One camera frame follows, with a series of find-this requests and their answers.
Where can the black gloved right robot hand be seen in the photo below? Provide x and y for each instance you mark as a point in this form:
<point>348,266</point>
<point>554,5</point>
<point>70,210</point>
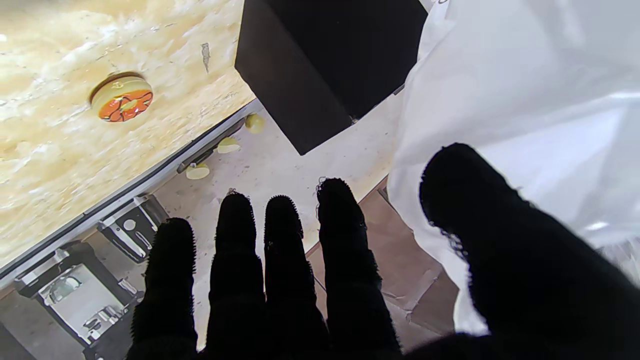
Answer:
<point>525,280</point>

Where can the white printed plastic bag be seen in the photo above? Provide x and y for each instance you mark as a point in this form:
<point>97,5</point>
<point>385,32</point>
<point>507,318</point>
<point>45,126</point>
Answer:
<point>525,90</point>

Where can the orange frosted mini donut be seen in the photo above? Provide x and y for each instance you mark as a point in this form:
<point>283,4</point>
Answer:
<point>122,100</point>

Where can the open black gift box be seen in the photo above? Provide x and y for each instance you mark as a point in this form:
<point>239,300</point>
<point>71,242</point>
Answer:
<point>310,60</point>

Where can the yellow lemon piece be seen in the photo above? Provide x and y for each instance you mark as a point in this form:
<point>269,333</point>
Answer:
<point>255,122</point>
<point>197,172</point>
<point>228,145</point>

